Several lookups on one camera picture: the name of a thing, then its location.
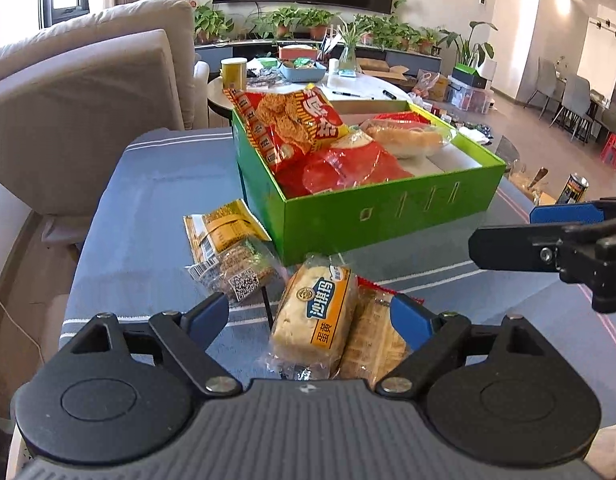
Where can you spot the potted green plant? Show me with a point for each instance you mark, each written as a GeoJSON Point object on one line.
{"type": "Point", "coordinates": [280, 21]}
{"type": "Point", "coordinates": [318, 20]}
{"type": "Point", "coordinates": [210, 22]}

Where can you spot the dark drink can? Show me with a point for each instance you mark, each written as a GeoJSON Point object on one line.
{"type": "Point", "coordinates": [574, 190]}

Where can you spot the red snack bag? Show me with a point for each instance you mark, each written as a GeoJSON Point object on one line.
{"type": "Point", "coordinates": [348, 170]}

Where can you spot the yellow can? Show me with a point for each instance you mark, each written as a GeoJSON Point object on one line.
{"type": "Point", "coordinates": [234, 74]}

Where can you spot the clear storage bin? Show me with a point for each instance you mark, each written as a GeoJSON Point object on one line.
{"type": "Point", "coordinates": [470, 97]}

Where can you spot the large leafy plant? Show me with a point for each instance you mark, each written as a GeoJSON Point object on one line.
{"type": "Point", "coordinates": [468, 40]}

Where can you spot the orange tissue box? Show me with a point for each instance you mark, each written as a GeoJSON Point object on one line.
{"type": "Point", "coordinates": [298, 53]}

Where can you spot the clear wafer packet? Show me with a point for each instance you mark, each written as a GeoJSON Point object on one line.
{"type": "Point", "coordinates": [373, 345]}

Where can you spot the yellow label bread packet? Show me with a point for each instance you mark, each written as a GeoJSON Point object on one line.
{"type": "Point", "coordinates": [308, 340]}

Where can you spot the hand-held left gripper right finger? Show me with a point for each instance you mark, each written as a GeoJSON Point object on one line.
{"type": "Point", "coordinates": [413, 320]}

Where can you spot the yellow clear biscuit packet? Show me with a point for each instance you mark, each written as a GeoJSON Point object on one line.
{"type": "Point", "coordinates": [222, 232]}

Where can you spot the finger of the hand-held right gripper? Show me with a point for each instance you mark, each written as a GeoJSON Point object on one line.
{"type": "Point", "coordinates": [513, 247]}
{"type": "Point", "coordinates": [563, 213]}

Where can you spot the open brown cardboard box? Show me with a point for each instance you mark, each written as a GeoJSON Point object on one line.
{"type": "Point", "coordinates": [383, 71]}

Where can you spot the grey television cabinet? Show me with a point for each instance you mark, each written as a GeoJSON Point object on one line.
{"type": "Point", "coordinates": [248, 50]}

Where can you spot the orange red cracker bag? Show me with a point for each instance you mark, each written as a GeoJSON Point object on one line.
{"type": "Point", "coordinates": [288, 120]}

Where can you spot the black pen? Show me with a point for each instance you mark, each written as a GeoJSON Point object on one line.
{"type": "Point", "coordinates": [347, 93]}

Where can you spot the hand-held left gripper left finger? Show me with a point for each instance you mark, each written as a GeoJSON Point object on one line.
{"type": "Point", "coordinates": [207, 317]}

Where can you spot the pile of dark wrappers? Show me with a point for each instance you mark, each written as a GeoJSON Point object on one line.
{"type": "Point", "coordinates": [264, 77]}

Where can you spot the small white cylinder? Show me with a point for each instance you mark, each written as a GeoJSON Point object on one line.
{"type": "Point", "coordinates": [333, 66]}

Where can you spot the clear red bread packet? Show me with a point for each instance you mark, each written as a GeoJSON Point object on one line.
{"type": "Point", "coordinates": [408, 140]}

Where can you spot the green cardboard box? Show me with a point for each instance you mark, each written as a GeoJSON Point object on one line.
{"type": "Point", "coordinates": [363, 220]}

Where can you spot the green and black box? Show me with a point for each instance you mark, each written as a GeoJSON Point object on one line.
{"type": "Point", "coordinates": [468, 76]}

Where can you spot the grey dining chair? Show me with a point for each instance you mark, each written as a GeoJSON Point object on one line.
{"type": "Point", "coordinates": [575, 100]}
{"type": "Point", "coordinates": [543, 77]}

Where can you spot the glass vase with green plant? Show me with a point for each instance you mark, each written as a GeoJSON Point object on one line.
{"type": "Point", "coordinates": [347, 57]}

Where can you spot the red plastic stool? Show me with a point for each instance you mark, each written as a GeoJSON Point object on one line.
{"type": "Point", "coordinates": [613, 149]}

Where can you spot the beige armchair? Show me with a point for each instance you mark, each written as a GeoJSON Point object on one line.
{"type": "Point", "coordinates": [87, 110]}

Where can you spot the green bowl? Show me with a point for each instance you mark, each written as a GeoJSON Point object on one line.
{"type": "Point", "coordinates": [269, 63]}

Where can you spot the blue plastic basket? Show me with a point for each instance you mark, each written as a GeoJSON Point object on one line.
{"type": "Point", "coordinates": [303, 74]}

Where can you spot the row of potted green plants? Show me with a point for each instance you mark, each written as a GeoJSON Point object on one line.
{"type": "Point", "coordinates": [398, 32]}

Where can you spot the round white table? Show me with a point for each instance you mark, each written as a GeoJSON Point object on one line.
{"type": "Point", "coordinates": [363, 86]}

